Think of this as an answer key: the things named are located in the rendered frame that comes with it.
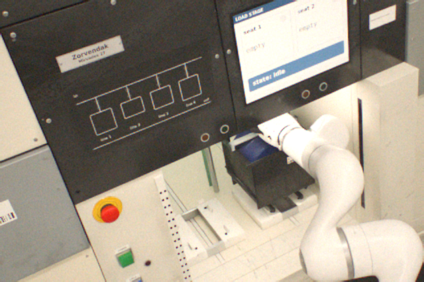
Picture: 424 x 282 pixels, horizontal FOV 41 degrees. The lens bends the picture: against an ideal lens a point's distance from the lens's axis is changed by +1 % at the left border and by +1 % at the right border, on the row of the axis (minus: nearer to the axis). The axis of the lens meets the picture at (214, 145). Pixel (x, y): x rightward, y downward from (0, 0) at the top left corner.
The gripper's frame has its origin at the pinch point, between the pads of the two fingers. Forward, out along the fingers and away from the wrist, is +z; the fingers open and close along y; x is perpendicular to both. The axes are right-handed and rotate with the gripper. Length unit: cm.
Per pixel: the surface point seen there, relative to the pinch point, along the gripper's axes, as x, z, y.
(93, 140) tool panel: 31, -30, -53
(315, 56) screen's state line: 30.3, -30.2, 0.7
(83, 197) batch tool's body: 19, -30, -59
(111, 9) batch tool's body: 56, -30, -42
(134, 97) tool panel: 37, -30, -43
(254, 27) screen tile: 43, -30, -14
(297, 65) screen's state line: 29.9, -30.3, -4.4
